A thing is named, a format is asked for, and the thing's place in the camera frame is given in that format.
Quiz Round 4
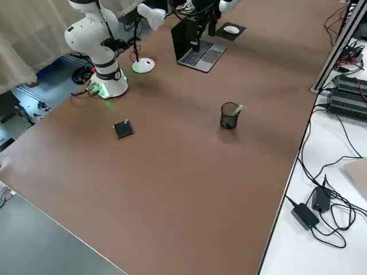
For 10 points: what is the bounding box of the green pen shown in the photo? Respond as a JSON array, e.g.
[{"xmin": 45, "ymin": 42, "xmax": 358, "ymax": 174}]
[{"xmin": 225, "ymin": 104, "xmax": 245, "ymax": 127}]

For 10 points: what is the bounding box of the white desk lamp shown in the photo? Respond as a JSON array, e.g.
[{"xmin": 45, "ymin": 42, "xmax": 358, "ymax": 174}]
[{"xmin": 131, "ymin": 3, "xmax": 166, "ymax": 74}]

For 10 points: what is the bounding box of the black mesh pen holder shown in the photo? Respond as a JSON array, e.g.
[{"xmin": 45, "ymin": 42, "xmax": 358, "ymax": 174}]
[{"xmin": 220, "ymin": 102, "xmax": 240, "ymax": 130}]

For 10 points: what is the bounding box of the black mouse pad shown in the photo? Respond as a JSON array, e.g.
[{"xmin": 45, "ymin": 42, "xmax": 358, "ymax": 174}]
[{"xmin": 214, "ymin": 22, "xmax": 247, "ymax": 42}]

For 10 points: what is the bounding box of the coiled black cable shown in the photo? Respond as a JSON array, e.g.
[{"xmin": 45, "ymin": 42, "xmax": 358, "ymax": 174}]
[{"xmin": 71, "ymin": 64, "xmax": 93, "ymax": 85}]

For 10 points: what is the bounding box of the silver closed laptop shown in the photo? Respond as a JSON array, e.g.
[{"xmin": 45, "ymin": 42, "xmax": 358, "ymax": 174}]
[{"xmin": 339, "ymin": 157, "xmax": 367, "ymax": 202}]

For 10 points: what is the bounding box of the aluminium frame post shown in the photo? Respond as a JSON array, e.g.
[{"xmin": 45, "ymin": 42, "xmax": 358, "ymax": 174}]
[{"xmin": 311, "ymin": 0, "xmax": 367, "ymax": 93}]

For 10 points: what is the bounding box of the black power adapter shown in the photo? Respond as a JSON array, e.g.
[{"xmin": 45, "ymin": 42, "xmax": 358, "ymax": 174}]
[
  {"xmin": 311, "ymin": 186, "xmax": 332, "ymax": 214},
  {"xmin": 290, "ymin": 202, "xmax": 321, "ymax": 230}
]

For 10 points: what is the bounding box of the black cable hub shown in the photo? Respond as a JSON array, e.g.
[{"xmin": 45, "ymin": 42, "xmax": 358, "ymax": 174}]
[{"xmin": 335, "ymin": 42, "xmax": 365, "ymax": 70}]

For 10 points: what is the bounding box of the small black square box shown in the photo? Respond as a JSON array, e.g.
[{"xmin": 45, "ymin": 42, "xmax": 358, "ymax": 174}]
[{"xmin": 114, "ymin": 118, "xmax": 136, "ymax": 140}]

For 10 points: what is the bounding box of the black ribbed power supply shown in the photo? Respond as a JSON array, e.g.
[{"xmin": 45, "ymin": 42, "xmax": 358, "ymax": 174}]
[
  {"xmin": 326, "ymin": 91, "xmax": 367, "ymax": 123},
  {"xmin": 334, "ymin": 73, "xmax": 367, "ymax": 97}
]

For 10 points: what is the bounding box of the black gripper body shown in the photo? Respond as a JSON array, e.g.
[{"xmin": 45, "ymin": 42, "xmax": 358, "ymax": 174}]
[{"xmin": 190, "ymin": 0, "xmax": 218, "ymax": 18}]

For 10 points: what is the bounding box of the beige curtain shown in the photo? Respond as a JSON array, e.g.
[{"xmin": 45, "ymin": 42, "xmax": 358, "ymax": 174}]
[{"xmin": 0, "ymin": 0, "xmax": 74, "ymax": 95}]

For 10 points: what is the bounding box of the grey open laptop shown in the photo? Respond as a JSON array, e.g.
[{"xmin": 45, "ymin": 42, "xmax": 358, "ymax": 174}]
[{"xmin": 171, "ymin": 20, "xmax": 228, "ymax": 73}]

